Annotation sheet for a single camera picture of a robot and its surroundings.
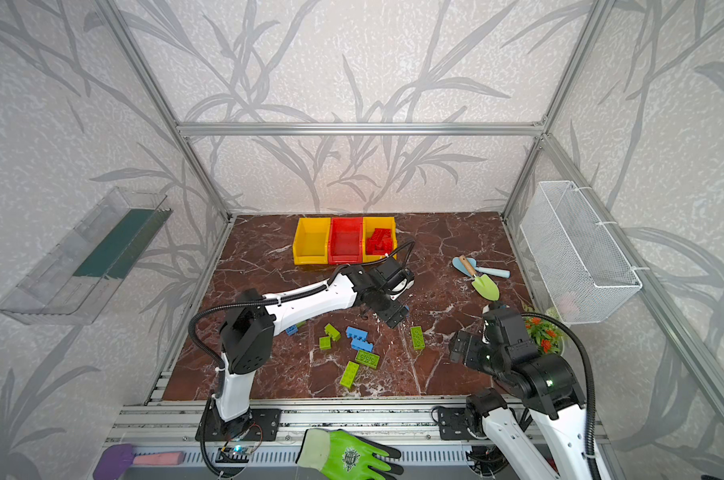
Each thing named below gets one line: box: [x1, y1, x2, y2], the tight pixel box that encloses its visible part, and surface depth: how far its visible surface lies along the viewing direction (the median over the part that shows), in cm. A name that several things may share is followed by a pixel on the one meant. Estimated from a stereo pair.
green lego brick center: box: [324, 323, 341, 342], surface depth 88 cm
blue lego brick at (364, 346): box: [351, 341, 373, 353], surface depth 86 cm
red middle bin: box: [328, 217, 363, 264], surface depth 110 cm
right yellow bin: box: [362, 217, 398, 263], surface depth 110 cm
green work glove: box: [296, 428, 404, 480], surface depth 70 cm
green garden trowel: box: [459, 255, 500, 301], surface depth 101 cm
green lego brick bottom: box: [340, 361, 359, 389], surface depth 82 cm
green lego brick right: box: [410, 326, 425, 350], surface depth 88 cm
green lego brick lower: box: [355, 350, 380, 369], surface depth 86 cm
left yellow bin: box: [292, 217, 331, 265], surface depth 110 cm
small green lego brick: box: [319, 336, 332, 350], surface depth 88 cm
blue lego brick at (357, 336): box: [346, 326, 373, 345], surface depth 88 cm
